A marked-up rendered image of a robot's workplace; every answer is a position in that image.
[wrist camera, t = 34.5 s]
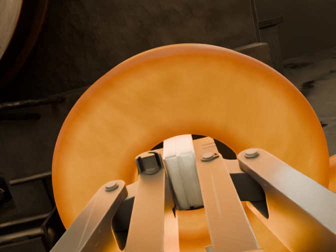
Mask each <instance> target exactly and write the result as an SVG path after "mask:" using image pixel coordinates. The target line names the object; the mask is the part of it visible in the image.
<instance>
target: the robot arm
mask: <svg viewBox="0 0 336 252"><path fill-rule="evenodd" d="M237 158H238V159H237V160H228V159H223V157H222V155H221V154H220V153H219V152H218V149H217V147H216V144H215V142H214V139H213V138H210V137H204V138H200V139H196V140H193V139H192V135H191V134H186V135H179V136H175V137H172V138H169V139H167V140H164V141H163V148H160V149H156V150H151V151H147V152H144V153H142V154H140V155H138V156H137V157H136V158H135V163H136V166H137V169H138V172H139V177H138V181H137V182H135V183H132V184H130V185H127V186H126V184H125V182H124V181H123V180H112V181H110V182H107V183H106V184H104V185H103V186H102V187H101V188H100V189H99V190H98V191H97V192H96V194H95V195H94V196H93V198H92V199H91V200H90V201H89V203H88V204H87V205H86V206H85V208H84V209H83V210H82V211H81V213H80V214H79V215H78V216H77V218H76V219H75V220H74V221H73V223H72V224H71V225H70V226H69V228H68V229H67V230H66V231H65V233H64V234H63V235H62V237H61V238H60V239H59V240H58V242H57V243H56V244H55V245H54V247H53V248H52V249H51V250H50V252H180V249H179V232H178V214H177V210H178V209H179V211H183V210H188V209H190V207H192V206H194V208H196V207H201V206H204V209H205V214H206V219H207V225H208V230H209V235H210V240H211V245H212V250H213V252H265V251H264V249H263V248H260V247H259V245H258V242H257V240H256V237H255V235H254V232H253V230H252V228H251V225H250V223H249V220H248V218H247V215H246V213H245V211H244V208H243V206H242V203H241V201H246V204H247V206H248V207H249V209H250V210H251V211H252V212H253V213H254V214H255V215H256V216H257V217H258V218H259V219H260V220H261V221H262V222H263V223H264V224H265V225H266V226H267V227H268V228H269V229H270V231H271V232H272V233H273V234H274V235H275V236H276V237H277V238H278V239H279V240H280V241H281V242H282V243H283V244H284V245H285V246H286V247H287V248H288V249H289V250H290V251H291V252H336V193H334V192H332V191H331V190H329V189H327V188H326V187H324V186H323V185H321V184H319V183H318V182H316V181H314V180H313V179H311V178H309V177H308V176H306V175H305V174H303V173H301V172H300V171H298V170H296V169H295V168H293V167H291V166H290V165H288V164H287V163H285V162H283V161H282V160H280V159H278V158H277V157H275V156H273V155H272V154H270V153H269V152H267V151H265V150H263V149H260V148H249V149H246V150H244V151H241V152H240V153H239V154H238V156H237ZM176 209H177V210H176Z"/></svg>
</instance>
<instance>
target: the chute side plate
mask: <svg viewBox="0 0 336 252"><path fill-rule="evenodd" d="M0 252H49V251H48V249H47V246H46V244H45V241H44V239H43V237H42V236H41V237H36V238H32V239H28V240H23V241H19V242H14V243H10V244H5V245H1V246H0Z"/></svg>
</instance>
